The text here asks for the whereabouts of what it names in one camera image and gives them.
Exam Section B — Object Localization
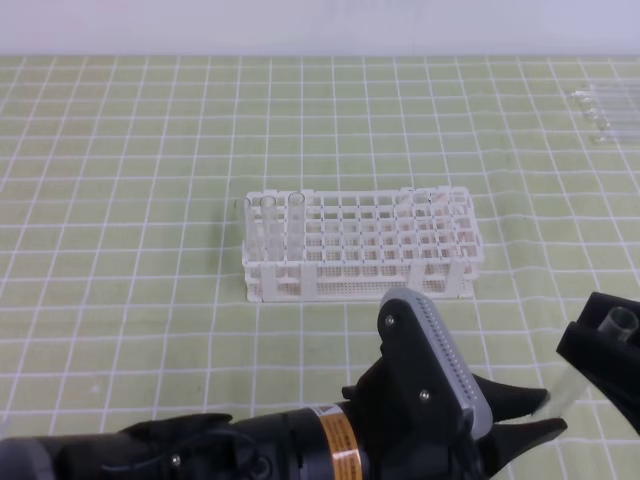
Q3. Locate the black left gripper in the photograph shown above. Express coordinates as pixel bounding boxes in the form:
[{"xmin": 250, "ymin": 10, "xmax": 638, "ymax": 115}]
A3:
[{"xmin": 342, "ymin": 344, "xmax": 569, "ymax": 480}]

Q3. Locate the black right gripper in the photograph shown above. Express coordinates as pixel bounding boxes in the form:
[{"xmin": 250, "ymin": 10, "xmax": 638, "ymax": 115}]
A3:
[{"xmin": 556, "ymin": 292, "xmax": 639, "ymax": 429}]

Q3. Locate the glass test tube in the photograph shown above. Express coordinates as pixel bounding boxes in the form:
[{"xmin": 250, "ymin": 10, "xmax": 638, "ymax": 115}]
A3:
[
  {"xmin": 588, "ymin": 130, "xmax": 639, "ymax": 146},
  {"xmin": 532, "ymin": 297, "xmax": 639, "ymax": 424},
  {"xmin": 592, "ymin": 117, "xmax": 639, "ymax": 132},
  {"xmin": 583, "ymin": 107, "xmax": 639, "ymax": 122},
  {"xmin": 571, "ymin": 89, "xmax": 639, "ymax": 101},
  {"xmin": 578, "ymin": 96, "xmax": 639, "ymax": 111}
]

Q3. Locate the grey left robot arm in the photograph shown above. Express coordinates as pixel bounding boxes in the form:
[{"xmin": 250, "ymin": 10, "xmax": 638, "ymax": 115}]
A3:
[{"xmin": 1, "ymin": 361, "xmax": 567, "ymax": 479}]

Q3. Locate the white plastic test tube rack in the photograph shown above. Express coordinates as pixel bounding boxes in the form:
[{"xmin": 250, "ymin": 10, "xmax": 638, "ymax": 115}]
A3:
[{"xmin": 242, "ymin": 186, "xmax": 484, "ymax": 303}]

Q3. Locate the glass test tube on cloth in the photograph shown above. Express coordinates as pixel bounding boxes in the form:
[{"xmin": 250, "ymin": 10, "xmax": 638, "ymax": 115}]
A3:
[{"xmin": 571, "ymin": 89, "xmax": 639, "ymax": 101}]

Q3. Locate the glass tube in rack right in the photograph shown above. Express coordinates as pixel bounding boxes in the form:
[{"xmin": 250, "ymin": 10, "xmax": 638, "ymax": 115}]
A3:
[{"xmin": 287, "ymin": 192, "xmax": 306, "ymax": 261}]

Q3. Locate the glass tube in rack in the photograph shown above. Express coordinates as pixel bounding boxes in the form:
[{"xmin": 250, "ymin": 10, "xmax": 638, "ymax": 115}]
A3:
[
  {"xmin": 234, "ymin": 197, "xmax": 259, "ymax": 261},
  {"xmin": 260, "ymin": 195, "xmax": 282, "ymax": 261},
  {"xmin": 287, "ymin": 192, "xmax": 306, "ymax": 261}
]

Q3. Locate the glass tube in rack middle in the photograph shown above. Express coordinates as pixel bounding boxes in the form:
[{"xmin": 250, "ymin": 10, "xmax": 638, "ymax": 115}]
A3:
[{"xmin": 260, "ymin": 195, "xmax": 282, "ymax": 261}]

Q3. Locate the glass tube in rack left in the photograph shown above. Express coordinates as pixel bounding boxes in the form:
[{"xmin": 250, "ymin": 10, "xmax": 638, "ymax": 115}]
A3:
[{"xmin": 234, "ymin": 197, "xmax": 259, "ymax": 261}]

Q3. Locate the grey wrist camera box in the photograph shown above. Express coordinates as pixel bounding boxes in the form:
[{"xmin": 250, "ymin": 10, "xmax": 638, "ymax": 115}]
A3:
[{"xmin": 377, "ymin": 288, "xmax": 494, "ymax": 444}]

